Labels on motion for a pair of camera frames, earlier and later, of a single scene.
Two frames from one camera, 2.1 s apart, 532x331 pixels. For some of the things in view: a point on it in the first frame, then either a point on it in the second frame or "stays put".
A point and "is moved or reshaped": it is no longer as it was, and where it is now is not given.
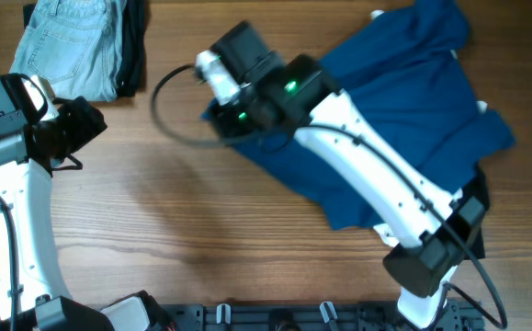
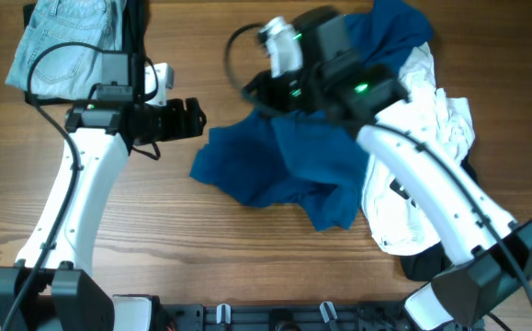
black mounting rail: [364, 316] stays put
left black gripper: [86, 121] → [179, 128]
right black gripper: [232, 130] → [272, 98]
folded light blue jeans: [75, 47] stays put
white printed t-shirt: [388, 232] → [394, 216]
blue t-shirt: [401, 70] is moved or reshaped
